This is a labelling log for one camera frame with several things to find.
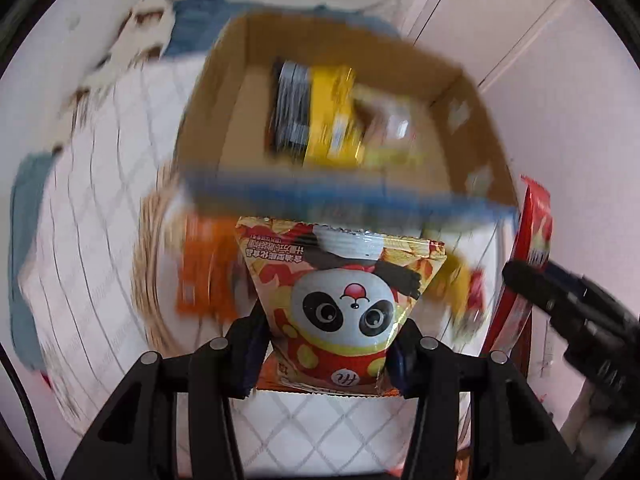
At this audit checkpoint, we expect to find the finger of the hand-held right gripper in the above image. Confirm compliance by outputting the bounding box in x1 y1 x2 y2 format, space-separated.
547 259 593 301
501 259 563 313

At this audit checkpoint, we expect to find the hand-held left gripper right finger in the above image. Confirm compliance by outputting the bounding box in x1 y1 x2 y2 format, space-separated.
387 320 576 480

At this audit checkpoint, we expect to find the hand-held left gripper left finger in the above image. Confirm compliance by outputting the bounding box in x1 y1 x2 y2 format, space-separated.
62 305 273 480

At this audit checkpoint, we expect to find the red snack packet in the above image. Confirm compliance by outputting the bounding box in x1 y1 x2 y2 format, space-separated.
482 175 556 361

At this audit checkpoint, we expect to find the panda print snack packet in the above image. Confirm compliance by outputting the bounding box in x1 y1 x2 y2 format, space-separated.
234 216 447 398

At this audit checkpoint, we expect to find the orange snack packet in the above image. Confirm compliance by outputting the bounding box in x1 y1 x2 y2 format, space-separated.
175 215 261 321

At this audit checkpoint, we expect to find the cardboard box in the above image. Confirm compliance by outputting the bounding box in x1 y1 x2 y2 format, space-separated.
175 12 521 221

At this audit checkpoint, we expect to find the pale yellow snack packet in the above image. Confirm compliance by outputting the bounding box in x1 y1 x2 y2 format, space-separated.
350 85 436 171

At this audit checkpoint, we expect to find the white printed mat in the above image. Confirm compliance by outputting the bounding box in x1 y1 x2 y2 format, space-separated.
20 65 501 480

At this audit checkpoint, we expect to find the yellow and black snack packet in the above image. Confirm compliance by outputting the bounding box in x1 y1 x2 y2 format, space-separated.
265 60 371 168

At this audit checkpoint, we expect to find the white wardrobe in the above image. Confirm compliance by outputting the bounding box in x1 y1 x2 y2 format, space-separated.
400 0 581 91

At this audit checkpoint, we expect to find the bear print pillow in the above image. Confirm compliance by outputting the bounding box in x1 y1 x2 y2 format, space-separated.
65 0 176 126

